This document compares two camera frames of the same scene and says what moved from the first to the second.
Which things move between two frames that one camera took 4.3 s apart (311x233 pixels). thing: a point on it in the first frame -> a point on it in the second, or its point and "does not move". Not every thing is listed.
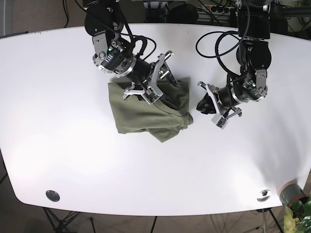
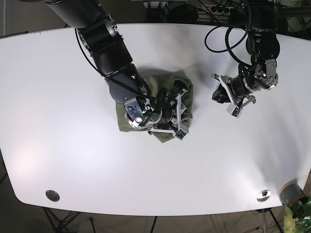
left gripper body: [147, 74] -> [171, 121]
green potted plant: [297, 216] does not move
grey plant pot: [291, 191] does not move
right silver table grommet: [264, 195] does not move
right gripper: [224, 99] -> [235, 90]
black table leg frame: [61, 227] does not move
